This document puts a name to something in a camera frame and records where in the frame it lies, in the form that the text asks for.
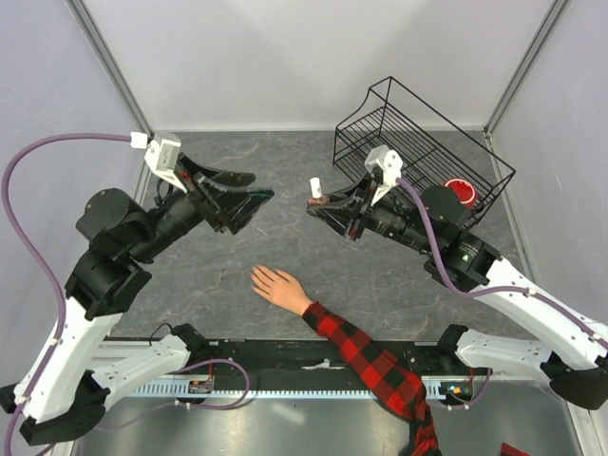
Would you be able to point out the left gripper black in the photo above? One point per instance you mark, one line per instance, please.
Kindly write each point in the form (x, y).
(226, 208)

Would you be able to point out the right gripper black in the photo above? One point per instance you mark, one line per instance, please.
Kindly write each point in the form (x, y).
(340, 215)

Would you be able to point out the glitter red nail polish bottle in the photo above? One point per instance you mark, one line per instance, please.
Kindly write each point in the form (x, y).
(313, 202)

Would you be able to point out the red plaid sleeve forearm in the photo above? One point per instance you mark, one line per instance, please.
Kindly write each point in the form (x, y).
(400, 390)

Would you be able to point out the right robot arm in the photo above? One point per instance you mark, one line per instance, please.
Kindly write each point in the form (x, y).
(568, 351)

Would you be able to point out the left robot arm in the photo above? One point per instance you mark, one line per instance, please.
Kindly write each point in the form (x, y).
(63, 398)

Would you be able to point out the red mug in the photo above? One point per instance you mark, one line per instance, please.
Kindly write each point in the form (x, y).
(464, 190)

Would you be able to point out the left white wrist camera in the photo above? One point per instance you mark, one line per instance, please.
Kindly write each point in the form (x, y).
(161, 157)

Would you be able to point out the black wire rack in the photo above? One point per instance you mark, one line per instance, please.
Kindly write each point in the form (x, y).
(434, 150)

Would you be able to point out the white slotted cable duct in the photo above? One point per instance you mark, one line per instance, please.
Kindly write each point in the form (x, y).
(181, 388)

